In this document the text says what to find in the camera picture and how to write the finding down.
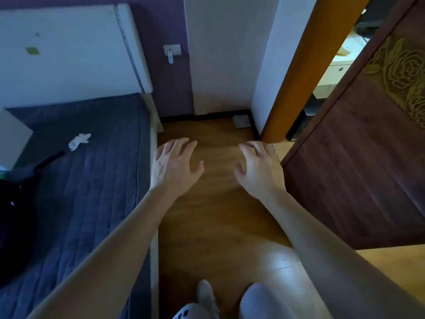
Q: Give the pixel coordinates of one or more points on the person's right hand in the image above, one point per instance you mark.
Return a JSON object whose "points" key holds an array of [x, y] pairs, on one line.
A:
{"points": [[262, 172]]}

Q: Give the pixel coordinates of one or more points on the person's left hand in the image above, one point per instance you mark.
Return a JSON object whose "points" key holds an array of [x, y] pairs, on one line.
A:
{"points": [[172, 169]]}

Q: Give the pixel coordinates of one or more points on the black baseboard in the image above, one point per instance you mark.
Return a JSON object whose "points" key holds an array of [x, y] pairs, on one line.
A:
{"points": [[176, 118], [219, 114], [254, 126]]}

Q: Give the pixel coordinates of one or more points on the grey cleaning cloth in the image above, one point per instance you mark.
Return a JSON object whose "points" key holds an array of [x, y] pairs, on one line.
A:
{"points": [[241, 121]]}

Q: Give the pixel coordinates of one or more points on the person's right forearm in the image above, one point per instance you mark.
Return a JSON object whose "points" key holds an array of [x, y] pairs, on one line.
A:
{"points": [[332, 255]]}

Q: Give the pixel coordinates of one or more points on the person's left forearm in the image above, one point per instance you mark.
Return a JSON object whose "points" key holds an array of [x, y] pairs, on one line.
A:
{"points": [[116, 255]]}

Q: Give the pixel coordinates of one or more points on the bed with dark blue mattress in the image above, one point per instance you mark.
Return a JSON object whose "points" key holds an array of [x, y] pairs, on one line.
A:
{"points": [[153, 156]]}

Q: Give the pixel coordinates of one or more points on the blue quilted mattress cover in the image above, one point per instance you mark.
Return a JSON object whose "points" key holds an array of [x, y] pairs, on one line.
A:
{"points": [[93, 196]]}

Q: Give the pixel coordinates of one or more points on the crumpled white tissue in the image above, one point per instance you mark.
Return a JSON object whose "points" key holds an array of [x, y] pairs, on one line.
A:
{"points": [[79, 141]]}

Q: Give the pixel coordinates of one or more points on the brown door with rose carving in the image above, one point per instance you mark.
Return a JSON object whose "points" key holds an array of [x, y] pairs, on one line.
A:
{"points": [[365, 162]]}

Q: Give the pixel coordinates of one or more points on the white plug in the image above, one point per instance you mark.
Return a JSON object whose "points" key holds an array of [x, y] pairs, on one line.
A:
{"points": [[170, 58]]}

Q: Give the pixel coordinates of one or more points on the white desk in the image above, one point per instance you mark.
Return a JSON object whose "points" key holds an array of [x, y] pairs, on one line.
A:
{"points": [[338, 69]]}

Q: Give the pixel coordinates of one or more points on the grey trousers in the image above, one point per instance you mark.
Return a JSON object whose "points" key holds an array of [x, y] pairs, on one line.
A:
{"points": [[265, 302]]}

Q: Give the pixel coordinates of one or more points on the white shoe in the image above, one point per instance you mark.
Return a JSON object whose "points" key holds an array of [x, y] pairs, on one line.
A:
{"points": [[206, 299]]}

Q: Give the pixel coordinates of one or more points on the white bed headboard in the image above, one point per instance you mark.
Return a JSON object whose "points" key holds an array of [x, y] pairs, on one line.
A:
{"points": [[73, 63]]}

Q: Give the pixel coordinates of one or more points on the white cardboard box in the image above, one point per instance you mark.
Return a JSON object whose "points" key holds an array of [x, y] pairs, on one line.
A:
{"points": [[13, 139]]}

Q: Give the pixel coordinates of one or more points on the black bag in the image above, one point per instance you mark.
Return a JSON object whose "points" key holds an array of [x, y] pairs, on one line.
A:
{"points": [[15, 222]]}

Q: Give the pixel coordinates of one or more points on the yellow sticker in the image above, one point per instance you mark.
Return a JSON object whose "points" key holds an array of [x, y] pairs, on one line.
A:
{"points": [[32, 50]]}

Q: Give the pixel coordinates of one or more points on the wooden door frame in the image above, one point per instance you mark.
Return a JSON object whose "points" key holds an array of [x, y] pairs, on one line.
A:
{"points": [[308, 63]]}

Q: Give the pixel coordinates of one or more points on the white wall socket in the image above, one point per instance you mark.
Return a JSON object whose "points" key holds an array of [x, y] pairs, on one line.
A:
{"points": [[172, 48]]}

